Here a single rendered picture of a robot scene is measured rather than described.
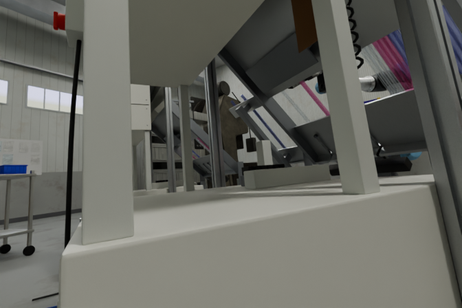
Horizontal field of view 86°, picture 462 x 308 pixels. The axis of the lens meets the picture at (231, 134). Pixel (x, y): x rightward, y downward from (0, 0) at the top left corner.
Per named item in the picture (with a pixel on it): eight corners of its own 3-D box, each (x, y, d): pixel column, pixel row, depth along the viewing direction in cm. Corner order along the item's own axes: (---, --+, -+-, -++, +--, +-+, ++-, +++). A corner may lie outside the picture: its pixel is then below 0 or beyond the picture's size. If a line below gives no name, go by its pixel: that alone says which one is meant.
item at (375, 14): (264, 104, 109) (270, 96, 112) (446, 9, 52) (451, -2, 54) (212, 45, 103) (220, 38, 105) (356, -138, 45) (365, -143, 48)
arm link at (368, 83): (373, 78, 159) (311, 79, 141) (390, 71, 149) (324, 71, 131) (378, 95, 157) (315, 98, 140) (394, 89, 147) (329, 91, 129)
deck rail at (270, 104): (313, 164, 118) (319, 155, 121) (316, 163, 117) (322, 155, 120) (210, 47, 104) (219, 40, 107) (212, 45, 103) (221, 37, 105)
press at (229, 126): (229, 201, 684) (221, 100, 733) (273, 201, 609) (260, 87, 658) (190, 210, 561) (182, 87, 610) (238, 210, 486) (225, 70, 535)
